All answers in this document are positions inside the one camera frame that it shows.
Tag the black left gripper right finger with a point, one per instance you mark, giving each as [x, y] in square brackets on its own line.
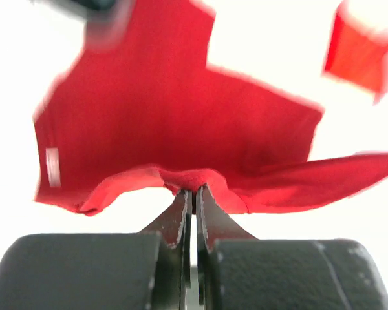
[236, 270]

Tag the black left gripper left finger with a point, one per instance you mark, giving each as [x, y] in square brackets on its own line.
[144, 270]

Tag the dark red t shirt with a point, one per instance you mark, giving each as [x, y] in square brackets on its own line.
[228, 94]

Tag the folded bright red t shirt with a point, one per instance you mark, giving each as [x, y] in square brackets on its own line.
[358, 48]

